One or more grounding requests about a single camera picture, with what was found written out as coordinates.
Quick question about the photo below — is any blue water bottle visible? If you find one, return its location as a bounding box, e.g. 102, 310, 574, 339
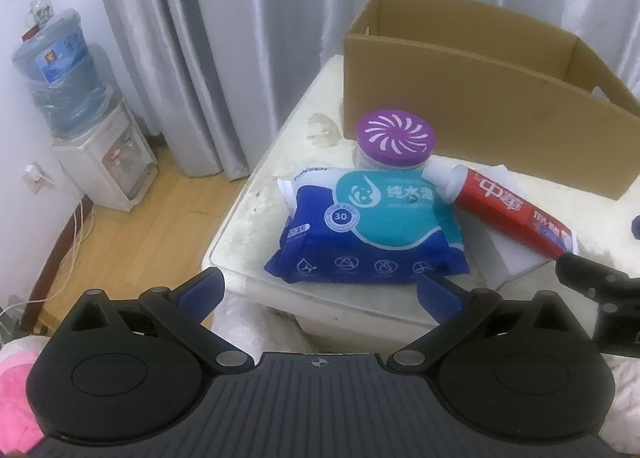
11, 8, 113, 139

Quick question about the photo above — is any white cable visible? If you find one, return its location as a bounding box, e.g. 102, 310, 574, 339
42, 173, 96, 291

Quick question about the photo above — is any pink cloth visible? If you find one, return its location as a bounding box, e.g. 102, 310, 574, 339
0, 335, 51, 456

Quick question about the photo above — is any brown cardboard box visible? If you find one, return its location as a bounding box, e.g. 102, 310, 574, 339
342, 0, 640, 201

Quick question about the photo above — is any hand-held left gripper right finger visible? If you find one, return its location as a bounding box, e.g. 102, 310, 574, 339
387, 272, 598, 375

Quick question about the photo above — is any clear glass cup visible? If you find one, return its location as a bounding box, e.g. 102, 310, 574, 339
26, 0, 55, 29

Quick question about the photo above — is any blue wet wipes pack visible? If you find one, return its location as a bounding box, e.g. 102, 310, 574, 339
263, 165, 471, 285

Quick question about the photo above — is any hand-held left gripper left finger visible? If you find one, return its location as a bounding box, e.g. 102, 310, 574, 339
50, 267, 253, 375

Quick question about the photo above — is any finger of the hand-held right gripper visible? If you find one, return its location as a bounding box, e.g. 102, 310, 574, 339
555, 251, 640, 356

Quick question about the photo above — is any grey curtain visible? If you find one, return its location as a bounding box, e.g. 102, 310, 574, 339
85, 0, 640, 184

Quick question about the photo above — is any white wall socket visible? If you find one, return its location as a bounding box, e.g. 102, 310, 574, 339
22, 163, 46, 194

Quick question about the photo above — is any white carton box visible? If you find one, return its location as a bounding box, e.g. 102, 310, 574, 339
470, 165, 566, 291

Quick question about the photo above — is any purple lid air freshener jar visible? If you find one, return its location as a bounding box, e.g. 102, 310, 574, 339
352, 109, 436, 174

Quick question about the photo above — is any red toothpaste tube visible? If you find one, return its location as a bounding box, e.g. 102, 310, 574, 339
421, 161, 581, 259

